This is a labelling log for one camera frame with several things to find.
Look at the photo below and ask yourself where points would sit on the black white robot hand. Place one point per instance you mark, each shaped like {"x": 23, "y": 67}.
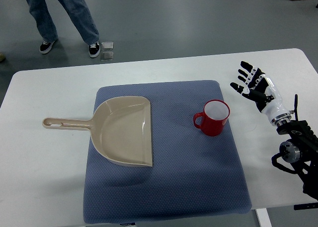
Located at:
{"x": 259, "y": 88}

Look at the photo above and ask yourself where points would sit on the red cup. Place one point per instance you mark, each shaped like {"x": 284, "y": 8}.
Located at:
{"x": 212, "y": 119}

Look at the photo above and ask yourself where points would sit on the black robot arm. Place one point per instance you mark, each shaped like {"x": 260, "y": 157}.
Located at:
{"x": 299, "y": 154}

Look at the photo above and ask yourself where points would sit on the beige plastic dustpan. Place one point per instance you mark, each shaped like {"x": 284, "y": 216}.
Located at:
{"x": 120, "y": 130}

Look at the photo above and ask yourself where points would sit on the blue textured cushion mat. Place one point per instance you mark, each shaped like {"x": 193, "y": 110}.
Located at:
{"x": 193, "y": 174}

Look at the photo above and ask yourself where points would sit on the black table control panel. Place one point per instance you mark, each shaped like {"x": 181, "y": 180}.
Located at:
{"x": 306, "y": 206}

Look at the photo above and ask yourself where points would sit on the white table leg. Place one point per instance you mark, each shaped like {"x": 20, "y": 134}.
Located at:
{"x": 263, "y": 217}

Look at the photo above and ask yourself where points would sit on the upper metal floor plate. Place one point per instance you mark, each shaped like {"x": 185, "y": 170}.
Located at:
{"x": 107, "y": 45}

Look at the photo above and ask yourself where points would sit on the person in blue jeans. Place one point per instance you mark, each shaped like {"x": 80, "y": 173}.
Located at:
{"x": 80, "y": 17}

